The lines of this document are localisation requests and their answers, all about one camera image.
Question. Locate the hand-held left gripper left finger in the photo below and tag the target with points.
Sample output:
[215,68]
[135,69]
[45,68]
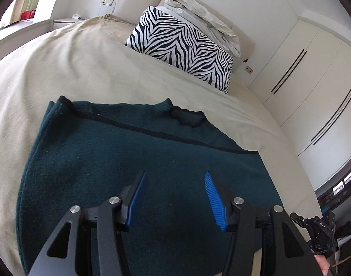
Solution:
[135,204]

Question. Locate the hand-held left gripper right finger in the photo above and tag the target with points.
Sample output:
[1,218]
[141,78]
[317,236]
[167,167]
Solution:
[215,204]

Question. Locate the white wall socket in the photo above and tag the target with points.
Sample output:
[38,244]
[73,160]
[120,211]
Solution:
[106,1]
[249,69]

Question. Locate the bed with beige sheet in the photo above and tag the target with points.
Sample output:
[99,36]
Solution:
[78,63]

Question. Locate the white nightstand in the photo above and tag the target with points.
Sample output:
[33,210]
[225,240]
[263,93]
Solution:
[66,23]

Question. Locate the person's right hand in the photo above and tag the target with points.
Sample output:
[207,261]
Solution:
[322,266]

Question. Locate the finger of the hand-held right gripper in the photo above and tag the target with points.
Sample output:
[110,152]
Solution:
[299,219]

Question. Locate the zebra print pillow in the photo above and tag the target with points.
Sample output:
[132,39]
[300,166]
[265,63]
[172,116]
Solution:
[181,43]

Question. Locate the small box on nightstand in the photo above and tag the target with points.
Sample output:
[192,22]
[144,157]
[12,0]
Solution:
[76,15]

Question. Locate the folded white duvet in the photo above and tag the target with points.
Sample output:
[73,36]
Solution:
[204,17]

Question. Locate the white wardrobe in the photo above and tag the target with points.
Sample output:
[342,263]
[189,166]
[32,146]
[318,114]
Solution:
[313,72]

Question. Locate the red box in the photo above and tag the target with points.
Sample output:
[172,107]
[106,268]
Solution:
[27,14]

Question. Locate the dark green knit sweater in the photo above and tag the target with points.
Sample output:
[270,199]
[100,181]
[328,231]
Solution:
[106,155]

